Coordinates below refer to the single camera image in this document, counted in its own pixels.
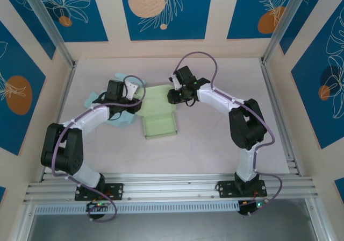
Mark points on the light green paper box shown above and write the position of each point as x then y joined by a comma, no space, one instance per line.
158,125

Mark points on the light blue paper box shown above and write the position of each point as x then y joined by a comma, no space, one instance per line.
90,101

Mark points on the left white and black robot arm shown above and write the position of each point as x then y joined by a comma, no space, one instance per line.
61,149

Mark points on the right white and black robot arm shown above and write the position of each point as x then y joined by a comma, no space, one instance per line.
247,128

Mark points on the small circuit board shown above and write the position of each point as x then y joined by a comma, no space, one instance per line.
252,207
98,205

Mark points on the grey metal sheet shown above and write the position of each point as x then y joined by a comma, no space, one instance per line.
172,227

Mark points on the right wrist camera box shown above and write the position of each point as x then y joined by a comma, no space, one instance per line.
176,83

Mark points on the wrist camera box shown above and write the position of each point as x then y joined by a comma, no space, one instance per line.
176,83
131,89

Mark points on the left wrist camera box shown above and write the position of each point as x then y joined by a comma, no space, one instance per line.
131,89

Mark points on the aluminium table side rail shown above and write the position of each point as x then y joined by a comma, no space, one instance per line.
268,82
68,83

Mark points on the blue floral wall poster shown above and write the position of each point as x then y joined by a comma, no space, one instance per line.
29,31
309,15
340,187
188,23
309,103
16,63
242,9
2,195
80,9

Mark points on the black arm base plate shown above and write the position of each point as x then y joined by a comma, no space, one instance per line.
225,190
115,191

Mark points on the aluminium mounting rail frame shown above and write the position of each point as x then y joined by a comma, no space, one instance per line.
172,187

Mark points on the aluminium corner post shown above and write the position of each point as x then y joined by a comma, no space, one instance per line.
51,28
285,23

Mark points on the aluminium lower frame profile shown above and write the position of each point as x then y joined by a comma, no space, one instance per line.
22,225
322,230

